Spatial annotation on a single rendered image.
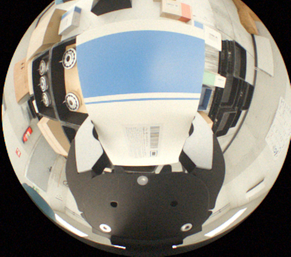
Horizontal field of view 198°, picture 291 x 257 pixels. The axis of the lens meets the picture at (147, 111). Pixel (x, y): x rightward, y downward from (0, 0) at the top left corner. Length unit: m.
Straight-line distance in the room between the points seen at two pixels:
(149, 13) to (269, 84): 2.81
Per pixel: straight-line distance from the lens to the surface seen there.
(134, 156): 0.15
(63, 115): 0.59
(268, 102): 2.89
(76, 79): 0.50
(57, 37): 0.80
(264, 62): 2.92
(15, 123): 3.17
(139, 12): 0.60
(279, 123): 2.85
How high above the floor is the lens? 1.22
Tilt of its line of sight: 58 degrees down
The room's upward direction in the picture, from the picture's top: 175 degrees clockwise
